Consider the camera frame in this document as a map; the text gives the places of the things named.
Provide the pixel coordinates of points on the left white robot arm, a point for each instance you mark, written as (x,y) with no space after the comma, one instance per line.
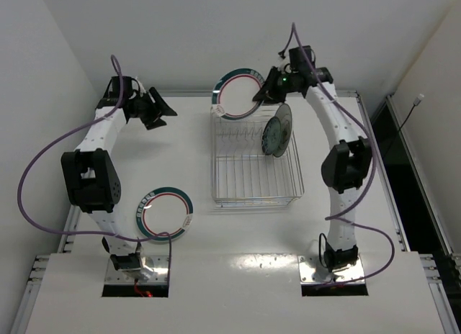
(91,179)

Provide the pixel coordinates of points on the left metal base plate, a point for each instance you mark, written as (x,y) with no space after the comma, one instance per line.
(154,274)

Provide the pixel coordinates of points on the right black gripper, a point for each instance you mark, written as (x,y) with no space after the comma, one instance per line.
(273,86)

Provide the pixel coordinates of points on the red green ringed plate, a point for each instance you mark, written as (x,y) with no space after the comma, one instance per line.
(164,213)
(232,96)

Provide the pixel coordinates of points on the metal base plate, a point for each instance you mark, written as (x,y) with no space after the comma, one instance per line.
(154,274)
(312,272)

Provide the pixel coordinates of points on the blue floral plate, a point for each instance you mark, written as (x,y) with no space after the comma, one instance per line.
(271,136)

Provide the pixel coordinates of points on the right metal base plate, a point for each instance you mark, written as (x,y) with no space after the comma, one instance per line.
(312,272)

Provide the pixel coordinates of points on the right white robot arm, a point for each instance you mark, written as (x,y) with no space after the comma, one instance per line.
(347,164)

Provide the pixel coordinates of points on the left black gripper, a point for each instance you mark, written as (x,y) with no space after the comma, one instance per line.
(150,110)

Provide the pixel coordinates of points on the white plate dark rim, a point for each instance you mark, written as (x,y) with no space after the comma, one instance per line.
(284,115)

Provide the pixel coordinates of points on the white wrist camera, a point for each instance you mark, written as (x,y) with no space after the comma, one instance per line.
(141,88)
(283,64)

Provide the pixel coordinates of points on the black cable white plug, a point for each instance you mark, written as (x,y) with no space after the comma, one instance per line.
(415,103)

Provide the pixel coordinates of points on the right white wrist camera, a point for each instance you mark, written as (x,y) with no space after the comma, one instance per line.
(283,64)

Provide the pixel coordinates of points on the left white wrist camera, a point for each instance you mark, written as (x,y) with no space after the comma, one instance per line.
(141,88)

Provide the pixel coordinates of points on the wire dish rack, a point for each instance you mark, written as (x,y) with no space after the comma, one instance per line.
(242,176)

